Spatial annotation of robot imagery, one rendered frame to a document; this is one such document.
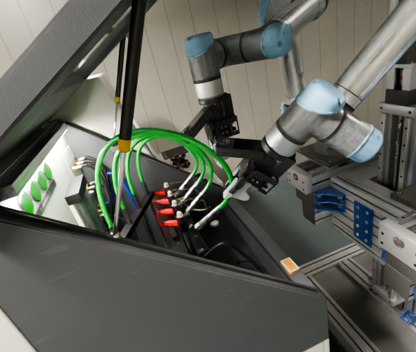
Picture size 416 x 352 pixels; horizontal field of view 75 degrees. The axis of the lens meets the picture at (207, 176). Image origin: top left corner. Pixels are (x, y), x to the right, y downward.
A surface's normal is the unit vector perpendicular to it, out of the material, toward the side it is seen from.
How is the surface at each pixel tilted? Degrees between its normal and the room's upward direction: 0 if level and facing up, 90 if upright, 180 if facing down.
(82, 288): 90
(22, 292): 90
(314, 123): 105
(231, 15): 90
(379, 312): 0
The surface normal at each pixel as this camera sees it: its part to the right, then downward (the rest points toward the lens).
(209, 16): 0.29, 0.37
